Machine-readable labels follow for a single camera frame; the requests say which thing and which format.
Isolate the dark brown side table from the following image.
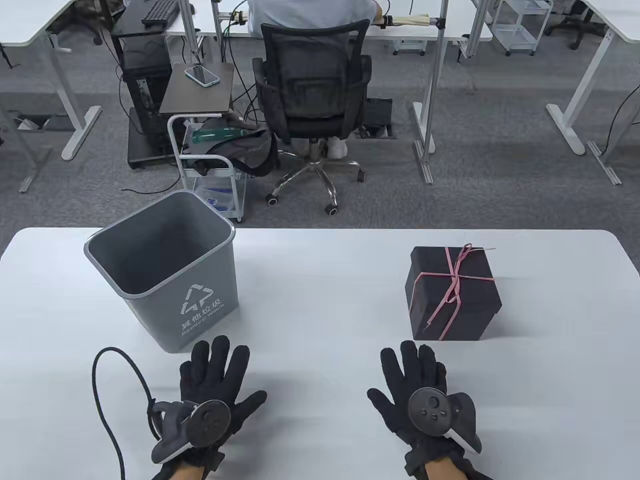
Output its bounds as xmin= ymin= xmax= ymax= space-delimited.
xmin=159 ymin=62 xmax=236 ymax=117

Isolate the black gift box lid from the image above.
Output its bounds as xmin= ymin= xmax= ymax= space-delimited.
xmin=406 ymin=246 xmax=503 ymax=321

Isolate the person's right hand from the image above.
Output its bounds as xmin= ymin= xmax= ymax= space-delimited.
xmin=366 ymin=340 xmax=468 ymax=477

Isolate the white office desk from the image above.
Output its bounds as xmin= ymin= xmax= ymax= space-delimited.
xmin=165 ymin=0 xmax=495 ymax=42
xmin=545 ymin=0 xmax=640 ymax=156
xmin=0 ymin=0 xmax=103 ymax=162

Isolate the person's right forearm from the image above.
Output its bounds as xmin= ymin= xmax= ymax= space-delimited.
xmin=424 ymin=459 xmax=463 ymax=480

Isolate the black mesh office chair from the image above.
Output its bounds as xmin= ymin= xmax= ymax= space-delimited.
xmin=251 ymin=19 xmax=373 ymax=217

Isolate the aluminium frame post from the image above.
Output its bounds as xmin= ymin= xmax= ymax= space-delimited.
xmin=586 ymin=82 xmax=640 ymax=186
xmin=210 ymin=0 xmax=225 ymax=63
xmin=0 ymin=107 xmax=52 ymax=194
xmin=413 ymin=0 xmax=449 ymax=185

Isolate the white wire cart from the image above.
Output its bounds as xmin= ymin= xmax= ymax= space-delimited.
xmin=489 ymin=0 xmax=555 ymax=57

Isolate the pink ribbon bow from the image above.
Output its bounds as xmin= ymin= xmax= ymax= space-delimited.
xmin=409 ymin=243 xmax=497 ymax=342

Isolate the black gift box base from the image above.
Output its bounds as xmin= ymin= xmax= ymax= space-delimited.
xmin=411 ymin=306 xmax=496 ymax=342

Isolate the beige rolled bundle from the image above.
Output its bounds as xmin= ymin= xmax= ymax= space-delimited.
xmin=382 ymin=14 xmax=432 ymax=27

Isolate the black computer tower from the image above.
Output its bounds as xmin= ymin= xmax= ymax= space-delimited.
xmin=121 ymin=35 xmax=173 ymax=151

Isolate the black floor socket box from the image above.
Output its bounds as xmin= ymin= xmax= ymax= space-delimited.
xmin=357 ymin=97 xmax=399 ymax=140

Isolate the smartphone in blue case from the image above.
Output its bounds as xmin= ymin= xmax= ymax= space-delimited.
xmin=184 ymin=65 xmax=221 ymax=89

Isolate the person's left hand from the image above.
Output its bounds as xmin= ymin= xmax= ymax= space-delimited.
xmin=155 ymin=335 xmax=269 ymax=475

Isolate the black and white hand controller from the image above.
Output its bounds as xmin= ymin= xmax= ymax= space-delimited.
xmin=151 ymin=399 xmax=232 ymax=464
xmin=407 ymin=387 xmax=484 ymax=454

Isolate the green bottle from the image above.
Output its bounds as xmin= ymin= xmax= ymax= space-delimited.
xmin=191 ymin=127 xmax=249 ymax=143

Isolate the white rolling cart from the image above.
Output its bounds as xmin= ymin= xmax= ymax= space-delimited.
xmin=167 ymin=113 xmax=248 ymax=223

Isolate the grey backpack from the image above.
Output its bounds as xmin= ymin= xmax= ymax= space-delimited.
xmin=182 ymin=117 xmax=280 ymax=177

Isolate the thick black braided cable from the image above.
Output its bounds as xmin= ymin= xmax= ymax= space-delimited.
xmin=91 ymin=347 xmax=161 ymax=480

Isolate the black keyboard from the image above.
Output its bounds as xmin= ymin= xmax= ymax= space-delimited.
xmin=141 ymin=0 xmax=182 ymax=28

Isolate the grey plastic trash bin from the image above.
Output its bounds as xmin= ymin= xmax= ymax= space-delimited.
xmin=83 ymin=189 xmax=238 ymax=354

